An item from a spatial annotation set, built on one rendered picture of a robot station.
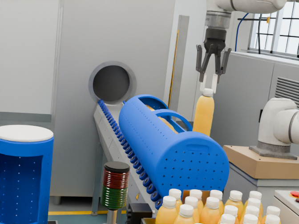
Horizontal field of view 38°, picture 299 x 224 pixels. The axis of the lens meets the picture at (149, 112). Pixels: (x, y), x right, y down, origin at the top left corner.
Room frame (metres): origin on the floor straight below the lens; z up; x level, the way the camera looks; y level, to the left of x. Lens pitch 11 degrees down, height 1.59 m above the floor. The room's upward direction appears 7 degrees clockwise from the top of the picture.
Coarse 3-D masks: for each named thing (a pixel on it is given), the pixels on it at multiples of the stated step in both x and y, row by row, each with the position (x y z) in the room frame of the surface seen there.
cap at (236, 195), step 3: (231, 192) 1.35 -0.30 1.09; (234, 192) 1.36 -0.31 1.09; (237, 192) 1.36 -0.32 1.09; (240, 192) 1.36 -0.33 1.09; (231, 195) 1.35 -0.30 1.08; (234, 195) 1.34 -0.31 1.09; (237, 195) 1.34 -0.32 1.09; (240, 195) 1.34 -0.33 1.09; (234, 198) 1.34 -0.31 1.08; (237, 198) 1.34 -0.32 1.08; (240, 198) 1.35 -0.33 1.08
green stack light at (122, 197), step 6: (102, 186) 0.98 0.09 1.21; (102, 192) 0.98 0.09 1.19; (108, 192) 0.96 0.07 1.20; (114, 192) 0.96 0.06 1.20; (120, 192) 0.97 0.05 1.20; (126, 192) 0.99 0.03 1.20; (102, 198) 0.98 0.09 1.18; (108, 198) 0.97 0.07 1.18; (114, 198) 0.96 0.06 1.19; (120, 198) 0.97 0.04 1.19; (126, 198) 0.99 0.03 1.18; (102, 204) 0.97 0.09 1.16; (108, 204) 0.96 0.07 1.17; (114, 204) 0.96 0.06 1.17; (120, 204) 0.97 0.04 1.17
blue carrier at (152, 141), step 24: (144, 96) 2.28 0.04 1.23; (120, 120) 2.25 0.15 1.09; (144, 120) 1.87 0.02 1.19; (168, 120) 2.36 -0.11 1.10; (144, 144) 1.69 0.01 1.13; (168, 144) 1.49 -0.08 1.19; (192, 144) 1.50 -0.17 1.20; (216, 144) 1.52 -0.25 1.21; (144, 168) 1.68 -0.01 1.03; (168, 168) 1.48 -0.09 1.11; (192, 168) 1.50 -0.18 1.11; (216, 168) 1.52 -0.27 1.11; (168, 192) 1.48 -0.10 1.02
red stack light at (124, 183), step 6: (108, 174) 0.97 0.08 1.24; (114, 174) 0.96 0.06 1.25; (120, 174) 0.96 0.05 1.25; (126, 174) 0.97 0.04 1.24; (102, 180) 0.99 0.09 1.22; (108, 180) 0.97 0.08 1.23; (114, 180) 0.96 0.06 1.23; (120, 180) 0.96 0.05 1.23; (126, 180) 0.98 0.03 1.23; (108, 186) 0.97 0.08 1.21; (114, 186) 0.96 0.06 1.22; (120, 186) 0.97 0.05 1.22; (126, 186) 0.98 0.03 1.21
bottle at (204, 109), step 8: (200, 96) 1.62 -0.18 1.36; (208, 96) 1.60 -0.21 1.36; (200, 104) 1.59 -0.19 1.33; (208, 104) 1.59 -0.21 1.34; (200, 112) 1.59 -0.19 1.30; (208, 112) 1.59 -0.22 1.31; (200, 120) 1.59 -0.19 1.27; (208, 120) 1.59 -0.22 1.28; (200, 128) 1.59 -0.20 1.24; (208, 128) 1.59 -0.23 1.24
